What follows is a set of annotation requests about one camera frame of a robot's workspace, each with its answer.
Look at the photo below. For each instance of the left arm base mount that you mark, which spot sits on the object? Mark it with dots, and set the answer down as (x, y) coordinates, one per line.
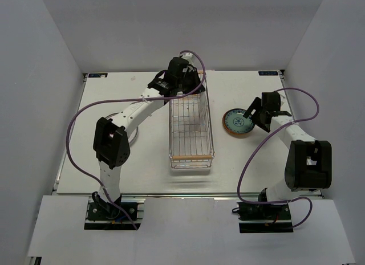
(101, 215)

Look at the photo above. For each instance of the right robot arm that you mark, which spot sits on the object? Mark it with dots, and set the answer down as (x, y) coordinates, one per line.
(309, 161)

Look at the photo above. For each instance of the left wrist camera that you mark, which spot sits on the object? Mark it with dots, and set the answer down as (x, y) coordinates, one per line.
(188, 56)

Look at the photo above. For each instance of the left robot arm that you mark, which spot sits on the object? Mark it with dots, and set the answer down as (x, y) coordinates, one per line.
(111, 139)

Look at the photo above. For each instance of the dark patterned plate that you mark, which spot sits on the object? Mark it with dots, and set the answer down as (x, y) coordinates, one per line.
(237, 122)

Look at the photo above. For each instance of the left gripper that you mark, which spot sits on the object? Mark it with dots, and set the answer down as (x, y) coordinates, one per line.
(193, 73)

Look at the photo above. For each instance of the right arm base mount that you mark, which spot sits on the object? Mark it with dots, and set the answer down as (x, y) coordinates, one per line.
(263, 219)

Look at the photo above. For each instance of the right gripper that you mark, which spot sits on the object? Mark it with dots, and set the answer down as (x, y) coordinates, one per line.
(256, 105)

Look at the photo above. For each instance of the aluminium table rail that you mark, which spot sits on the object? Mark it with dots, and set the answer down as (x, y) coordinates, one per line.
(162, 195)

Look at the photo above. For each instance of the orange plate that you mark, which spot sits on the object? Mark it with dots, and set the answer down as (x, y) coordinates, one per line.
(238, 134)

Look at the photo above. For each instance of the wire dish rack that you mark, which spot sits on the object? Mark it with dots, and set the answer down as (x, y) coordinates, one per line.
(191, 146)

